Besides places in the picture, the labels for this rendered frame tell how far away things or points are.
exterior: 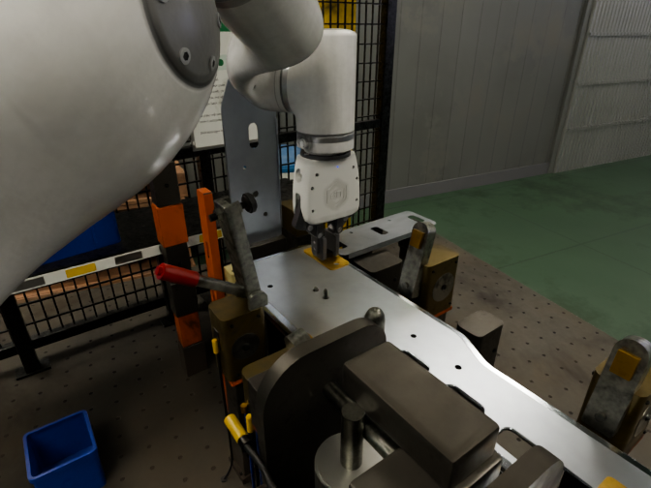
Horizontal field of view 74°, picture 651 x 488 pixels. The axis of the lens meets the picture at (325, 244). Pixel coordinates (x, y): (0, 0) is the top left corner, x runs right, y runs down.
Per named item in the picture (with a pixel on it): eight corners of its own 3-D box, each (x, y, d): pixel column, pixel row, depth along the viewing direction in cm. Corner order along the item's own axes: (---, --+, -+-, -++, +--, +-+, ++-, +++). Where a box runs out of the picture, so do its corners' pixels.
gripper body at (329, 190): (311, 155, 59) (312, 230, 64) (368, 144, 64) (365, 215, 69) (282, 144, 64) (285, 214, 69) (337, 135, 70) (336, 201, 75)
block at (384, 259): (404, 360, 106) (415, 257, 93) (367, 381, 100) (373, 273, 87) (384, 344, 111) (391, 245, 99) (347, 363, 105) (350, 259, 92)
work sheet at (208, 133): (272, 139, 120) (265, 13, 106) (193, 151, 108) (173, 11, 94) (269, 137, 122) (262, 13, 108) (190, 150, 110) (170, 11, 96)
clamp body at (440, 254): (449, 388, 98) (473, 250, 82) (412, 413, 91) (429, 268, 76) (427, 372, 102) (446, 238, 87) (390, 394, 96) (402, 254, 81)
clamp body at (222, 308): (278, 467, 80) (266, 307, 64) (229, 497, 75) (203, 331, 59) (262, 442, 85) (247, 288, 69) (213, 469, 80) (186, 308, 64)
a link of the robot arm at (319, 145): (315, 139, 58) (316, 162, 59) (366, 131, 62) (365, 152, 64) (283, 129, 64) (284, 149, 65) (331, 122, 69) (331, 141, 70)
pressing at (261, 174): (283, 235, 99) (275, 75, 83) (235, 249, 93) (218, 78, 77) (281, 234, 99) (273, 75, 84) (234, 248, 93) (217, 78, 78)
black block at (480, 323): (488, 440, 86) (517, 317, 72) (455, 466, 80) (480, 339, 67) (466, 422, 89) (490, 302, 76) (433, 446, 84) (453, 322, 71)
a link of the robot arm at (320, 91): (281, 133, 61) (344, 137, 58) (276, 28, 55) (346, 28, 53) (304, 122, 68) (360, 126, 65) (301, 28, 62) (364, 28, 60)
